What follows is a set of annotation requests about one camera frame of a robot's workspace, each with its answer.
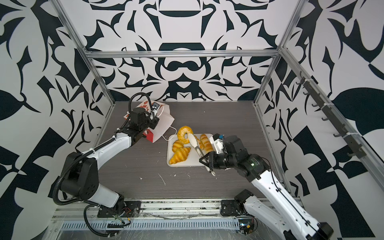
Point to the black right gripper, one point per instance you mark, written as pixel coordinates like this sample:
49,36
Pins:
213,160

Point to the long striped fake bread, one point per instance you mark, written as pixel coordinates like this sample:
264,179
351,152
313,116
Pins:
206,143

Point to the white plastic tray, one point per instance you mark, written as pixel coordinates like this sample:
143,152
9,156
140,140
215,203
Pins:
190,155

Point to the small electronics board with wires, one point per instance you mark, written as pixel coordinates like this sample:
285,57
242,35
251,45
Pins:
247,226

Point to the round yellow fake bun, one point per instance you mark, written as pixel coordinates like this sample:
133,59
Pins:
183,134

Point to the short twisted fake bread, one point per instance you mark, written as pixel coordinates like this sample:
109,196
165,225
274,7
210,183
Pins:
200,144

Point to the wall hook rack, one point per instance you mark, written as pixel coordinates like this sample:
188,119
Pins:
334,116

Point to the aluminium frame rail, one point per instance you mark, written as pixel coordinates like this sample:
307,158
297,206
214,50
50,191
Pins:
157,208

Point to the yellow fake croissant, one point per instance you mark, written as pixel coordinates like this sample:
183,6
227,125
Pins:
180,155

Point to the small yellow fake bread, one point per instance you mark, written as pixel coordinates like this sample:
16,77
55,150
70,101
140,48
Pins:
177,145

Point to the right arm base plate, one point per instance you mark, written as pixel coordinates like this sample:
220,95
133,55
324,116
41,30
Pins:
231,208

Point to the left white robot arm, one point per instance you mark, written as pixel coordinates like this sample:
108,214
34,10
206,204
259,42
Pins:
79,180

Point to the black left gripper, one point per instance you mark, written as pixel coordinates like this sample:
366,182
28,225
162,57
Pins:
154,122

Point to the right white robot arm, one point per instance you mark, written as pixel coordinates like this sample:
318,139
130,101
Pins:
287,219

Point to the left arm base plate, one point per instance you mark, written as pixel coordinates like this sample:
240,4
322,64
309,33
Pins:
127,209

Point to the white red paper bag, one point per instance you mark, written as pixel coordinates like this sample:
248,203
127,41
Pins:
162,111

